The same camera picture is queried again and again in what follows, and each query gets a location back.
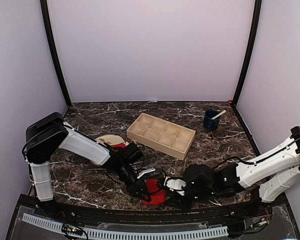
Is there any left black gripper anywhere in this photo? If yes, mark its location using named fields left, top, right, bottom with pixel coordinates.
left=116, top=161, right=152, bottom=202

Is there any white slotted cable duct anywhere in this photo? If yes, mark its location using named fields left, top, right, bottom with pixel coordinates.
left=21, top=213, right=229, bottom=240

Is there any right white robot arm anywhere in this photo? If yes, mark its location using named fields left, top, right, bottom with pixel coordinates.
left=164, top=126, right=300, bottom=217

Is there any black frame post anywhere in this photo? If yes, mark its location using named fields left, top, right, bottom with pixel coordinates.
left=231, top=0, right=262, bottom=109
left=39, top=0, right=72, bottom=108

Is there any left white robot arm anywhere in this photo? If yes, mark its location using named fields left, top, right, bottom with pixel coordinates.
left=21, top=112, right=151, bottom=218

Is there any red santa sock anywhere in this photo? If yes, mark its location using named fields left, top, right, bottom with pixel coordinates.
left=142, top=179, right=166, bottom=206
left=111, top=141, right=130, bottom=152

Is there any dark blue enamel mug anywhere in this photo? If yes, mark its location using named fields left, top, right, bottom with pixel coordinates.
left=203, top=109, right=220, bottom=131

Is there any wooden stick in mug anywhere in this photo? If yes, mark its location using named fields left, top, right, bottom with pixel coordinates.
left=211, top=110, right=226, bottom=120

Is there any black front table rail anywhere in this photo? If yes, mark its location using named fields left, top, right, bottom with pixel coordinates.
left=54, top=201, right=251, bottom=225

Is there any round painted wooden plate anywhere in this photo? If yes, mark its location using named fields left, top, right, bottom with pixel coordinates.
left=95, top=134, right=125, bottom=146

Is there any left black frame post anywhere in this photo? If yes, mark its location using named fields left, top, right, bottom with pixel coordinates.
left=39, top=0, right=72, bottom=108

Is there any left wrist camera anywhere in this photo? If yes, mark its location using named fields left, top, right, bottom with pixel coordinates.
left=137, top=167, right=165, bottom=179

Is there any wooden compartment tray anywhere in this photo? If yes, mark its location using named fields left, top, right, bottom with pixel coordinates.
left=126, top=113, right=196, bottom=160

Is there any right black frame post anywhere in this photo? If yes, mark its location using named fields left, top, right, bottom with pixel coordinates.
left=231, top=0, right=262, bottom=109

